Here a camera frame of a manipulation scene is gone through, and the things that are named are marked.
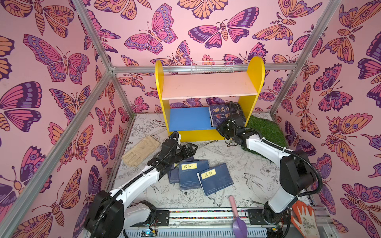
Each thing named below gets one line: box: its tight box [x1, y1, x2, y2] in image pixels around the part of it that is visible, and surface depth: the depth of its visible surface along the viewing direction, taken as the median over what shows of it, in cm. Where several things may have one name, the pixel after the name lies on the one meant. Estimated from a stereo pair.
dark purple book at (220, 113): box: [208, 102, 247, 128], surface depth 94 cm
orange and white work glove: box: [290, 200, 320, 238], surface depth 73 cm
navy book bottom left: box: [167, 156, 196, 184], surface depth 86 cm
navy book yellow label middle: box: [178, 160, 210, 191], surface depth 85 cm
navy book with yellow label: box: [196, 162, 235, 197], surface depth 85 cm
